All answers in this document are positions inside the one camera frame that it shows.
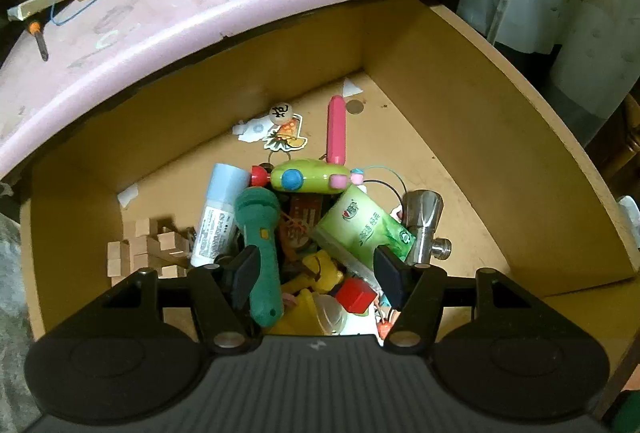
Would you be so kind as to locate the brown tag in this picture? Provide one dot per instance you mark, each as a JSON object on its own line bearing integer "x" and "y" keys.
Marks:
{"x": 306, "y": 213}

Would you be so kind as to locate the metal angle valve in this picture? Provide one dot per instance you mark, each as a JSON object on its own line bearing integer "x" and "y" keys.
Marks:
{"x": 422, "y": 218}

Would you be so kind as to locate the coin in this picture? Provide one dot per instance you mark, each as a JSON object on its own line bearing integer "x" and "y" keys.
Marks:
{"x": 356, "y": 106}

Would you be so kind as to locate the white paper scrap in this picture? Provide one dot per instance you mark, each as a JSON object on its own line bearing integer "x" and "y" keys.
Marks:
{"x": 127, "y": 196}
{"x": 250, "y": 129}
{"x": 351, "y": 88}

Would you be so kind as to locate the grey cloth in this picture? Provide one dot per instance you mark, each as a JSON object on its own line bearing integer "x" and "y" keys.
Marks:
{"x": 12, "y": 288}

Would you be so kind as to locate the dark green toy flashlight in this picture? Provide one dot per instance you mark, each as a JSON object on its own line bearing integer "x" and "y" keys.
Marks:
{"x": 262, "y": 233}

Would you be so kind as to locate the white round bead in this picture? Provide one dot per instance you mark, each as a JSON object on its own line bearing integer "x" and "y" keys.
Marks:
{"x": 280, "y": 112}

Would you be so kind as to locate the lime green toy car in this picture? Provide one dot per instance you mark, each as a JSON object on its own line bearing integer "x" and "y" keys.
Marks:
{"x": 310, "y": 174}

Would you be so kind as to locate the pink tube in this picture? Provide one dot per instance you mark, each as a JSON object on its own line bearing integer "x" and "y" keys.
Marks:
{"x": 336, "y": 128}

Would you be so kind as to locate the pile of wooden blocks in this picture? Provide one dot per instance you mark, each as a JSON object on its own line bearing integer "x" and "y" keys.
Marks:
{"x": 145, "y": 243}

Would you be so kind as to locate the clear plastic capsule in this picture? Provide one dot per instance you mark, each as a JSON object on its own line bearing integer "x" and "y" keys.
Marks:
{"x": 331, "y": 315}

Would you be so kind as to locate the red cube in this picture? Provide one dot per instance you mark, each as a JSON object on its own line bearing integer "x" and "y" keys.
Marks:
{"x": 356, "y": 295}

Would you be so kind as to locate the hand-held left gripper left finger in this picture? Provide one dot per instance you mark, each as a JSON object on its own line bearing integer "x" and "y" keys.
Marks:
{"x": 244, "y": 274}

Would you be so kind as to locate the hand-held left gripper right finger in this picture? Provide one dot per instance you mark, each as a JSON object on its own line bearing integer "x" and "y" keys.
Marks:
{"x": 391, "y": 275}

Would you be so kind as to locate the light blue glue stick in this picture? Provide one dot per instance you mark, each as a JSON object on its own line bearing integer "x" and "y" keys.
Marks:
{"x": 220, "y": 208}

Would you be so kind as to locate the yellow plush toy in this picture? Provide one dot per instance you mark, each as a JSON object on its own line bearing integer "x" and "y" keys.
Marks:
{"x": 325, "y": 269}

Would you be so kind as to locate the green tissue packet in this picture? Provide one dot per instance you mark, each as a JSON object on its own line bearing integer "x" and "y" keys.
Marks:
{"x": 360, "y": 223}

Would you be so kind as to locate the wooden drawer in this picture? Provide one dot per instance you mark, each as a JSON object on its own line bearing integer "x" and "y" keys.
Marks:
{"x": 425, "y": 113}

